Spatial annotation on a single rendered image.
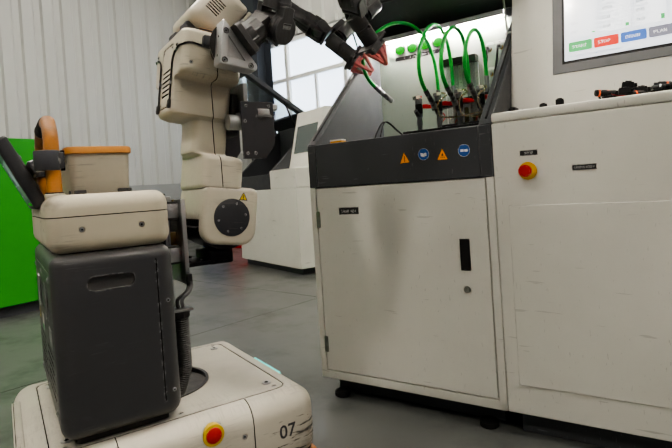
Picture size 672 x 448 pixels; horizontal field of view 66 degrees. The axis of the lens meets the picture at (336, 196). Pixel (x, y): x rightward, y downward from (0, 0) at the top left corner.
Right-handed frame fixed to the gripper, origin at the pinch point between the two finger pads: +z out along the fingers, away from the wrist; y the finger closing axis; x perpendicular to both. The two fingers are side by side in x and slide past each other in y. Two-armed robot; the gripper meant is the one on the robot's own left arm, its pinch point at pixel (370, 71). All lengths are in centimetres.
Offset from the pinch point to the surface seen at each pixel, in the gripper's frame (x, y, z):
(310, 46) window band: -292, 520, -120
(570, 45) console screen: -29, -40, 47
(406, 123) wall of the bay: -11.9, 34.5, 25.1
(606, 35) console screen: -33, -48, 53
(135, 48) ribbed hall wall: -147, 599, -334
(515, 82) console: -15, -26, 42
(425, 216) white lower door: 39, -14, 44
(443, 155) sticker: 22.6, -24.2, 36.0
